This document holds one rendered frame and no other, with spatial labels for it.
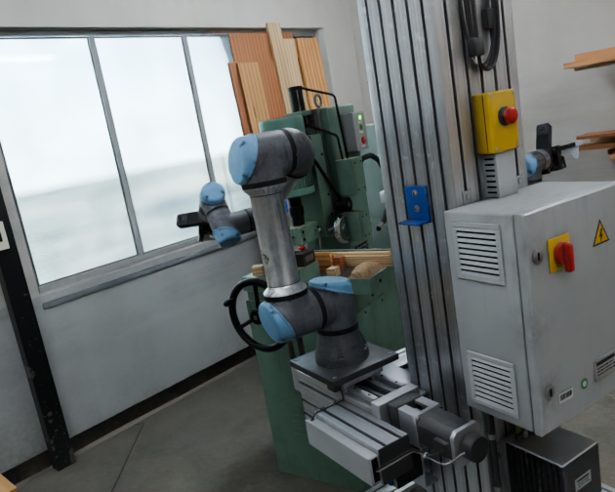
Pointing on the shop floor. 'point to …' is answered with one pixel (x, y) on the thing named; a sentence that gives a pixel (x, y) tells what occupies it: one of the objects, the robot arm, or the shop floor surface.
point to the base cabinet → (293, 463)
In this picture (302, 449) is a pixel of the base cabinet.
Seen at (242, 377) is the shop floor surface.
